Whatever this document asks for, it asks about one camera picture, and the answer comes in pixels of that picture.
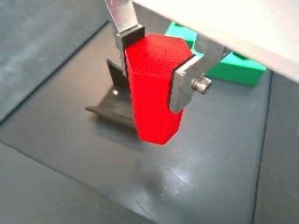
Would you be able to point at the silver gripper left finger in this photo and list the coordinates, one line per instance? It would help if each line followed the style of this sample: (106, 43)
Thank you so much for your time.
(129, 30)

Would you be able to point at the red hexagon peg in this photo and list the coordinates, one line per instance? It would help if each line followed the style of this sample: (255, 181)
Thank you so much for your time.
(151, 59)

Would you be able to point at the black curved holder bracket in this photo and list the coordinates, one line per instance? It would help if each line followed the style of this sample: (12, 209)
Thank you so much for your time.
(115, 106)

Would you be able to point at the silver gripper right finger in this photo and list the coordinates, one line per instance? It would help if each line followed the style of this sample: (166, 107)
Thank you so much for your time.
(189, 75)

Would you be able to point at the green shape sorting board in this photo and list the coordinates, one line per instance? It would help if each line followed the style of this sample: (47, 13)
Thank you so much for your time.
(235, 68)

